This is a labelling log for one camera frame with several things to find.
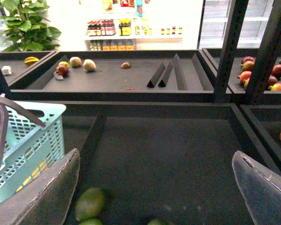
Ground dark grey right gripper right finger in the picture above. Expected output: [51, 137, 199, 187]
[232, 151, 281, 225]

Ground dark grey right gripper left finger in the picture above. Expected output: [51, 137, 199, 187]
[0, 149, 80, 225]

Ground light teal plastic basket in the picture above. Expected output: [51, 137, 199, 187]
[0, 101, 66, 203]

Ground yellow mango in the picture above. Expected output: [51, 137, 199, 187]
[16, 160, 48, 192]

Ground green mango front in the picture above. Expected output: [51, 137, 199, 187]
[75, 187, 106, 221]

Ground yellow starfruit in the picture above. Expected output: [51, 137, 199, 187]
[24, 56, 39, 67]

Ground black triangular divider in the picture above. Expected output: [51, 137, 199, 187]
[147, 62, 165, 88]

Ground green potted plant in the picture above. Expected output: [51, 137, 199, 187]
[0, 0, 61, 52]

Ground glass door refrigerator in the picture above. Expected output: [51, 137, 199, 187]
[197, 0, 275, 49]

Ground store shelf with bottles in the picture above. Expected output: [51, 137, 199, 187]
[85, 0, 183, 51]

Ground black shelf post right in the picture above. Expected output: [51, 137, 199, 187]
[244, 0, 281, 105]

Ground black shelf post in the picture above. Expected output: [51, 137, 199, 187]
[244, 0, 281, 105]
[214, 0, 248, 103]

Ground black shelf post left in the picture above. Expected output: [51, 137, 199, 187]
[214, 0, 248, 103]

